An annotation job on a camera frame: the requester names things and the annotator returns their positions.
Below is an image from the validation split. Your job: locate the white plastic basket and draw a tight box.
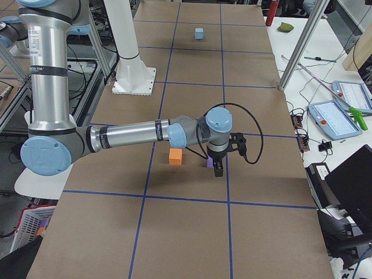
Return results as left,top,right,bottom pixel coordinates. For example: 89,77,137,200
10,205,56,253

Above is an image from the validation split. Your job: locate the orange circuit board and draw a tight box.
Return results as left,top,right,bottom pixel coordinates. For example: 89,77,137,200
290,114,303,130
296,136,310,153

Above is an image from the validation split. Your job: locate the orange foam block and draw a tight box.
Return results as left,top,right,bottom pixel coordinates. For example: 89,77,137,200
169,148,183,166

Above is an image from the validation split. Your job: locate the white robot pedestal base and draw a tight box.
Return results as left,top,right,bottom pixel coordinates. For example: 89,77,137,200
104,0,156,95

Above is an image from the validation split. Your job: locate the near blue teach pendant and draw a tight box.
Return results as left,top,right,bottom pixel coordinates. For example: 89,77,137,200
308,101,362,140

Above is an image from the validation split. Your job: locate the green band smartwatch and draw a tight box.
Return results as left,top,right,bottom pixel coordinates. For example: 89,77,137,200
304,56,337,63

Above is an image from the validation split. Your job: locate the black camera cable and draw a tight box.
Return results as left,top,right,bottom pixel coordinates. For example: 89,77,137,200
203,102,264,165

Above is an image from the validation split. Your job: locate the far blue teach pendant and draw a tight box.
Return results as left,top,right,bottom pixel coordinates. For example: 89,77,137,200
331,81,371,113

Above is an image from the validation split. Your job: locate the aluminium frame post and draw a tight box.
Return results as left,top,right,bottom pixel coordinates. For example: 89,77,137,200
278,0,329,91

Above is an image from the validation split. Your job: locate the blue teach pendant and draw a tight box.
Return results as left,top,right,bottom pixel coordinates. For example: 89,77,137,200
308,101,362,140
331,81,371,113

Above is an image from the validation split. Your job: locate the green cloth pouch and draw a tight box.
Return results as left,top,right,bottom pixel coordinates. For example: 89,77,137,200
277,22,294,33

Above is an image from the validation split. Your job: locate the black laptop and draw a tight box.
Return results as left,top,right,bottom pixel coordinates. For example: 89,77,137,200
325,144,371,231

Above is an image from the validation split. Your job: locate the red water bottle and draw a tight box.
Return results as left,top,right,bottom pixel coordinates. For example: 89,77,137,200
265,0,280,27

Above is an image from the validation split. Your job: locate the light blue foam block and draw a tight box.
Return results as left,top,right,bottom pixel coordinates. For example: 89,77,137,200
195,28,205,40

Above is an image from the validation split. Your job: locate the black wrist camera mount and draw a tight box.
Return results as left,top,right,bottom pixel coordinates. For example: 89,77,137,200
228,133,247,159

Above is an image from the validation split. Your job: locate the green handled reacher grabber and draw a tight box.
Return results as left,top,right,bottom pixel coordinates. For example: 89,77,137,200
297,62,370,130

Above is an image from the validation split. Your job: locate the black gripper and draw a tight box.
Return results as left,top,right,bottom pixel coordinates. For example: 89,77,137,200
207,151,227,177

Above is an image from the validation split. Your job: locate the purple foam block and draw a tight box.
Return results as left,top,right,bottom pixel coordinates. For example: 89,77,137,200
206,156,214,169

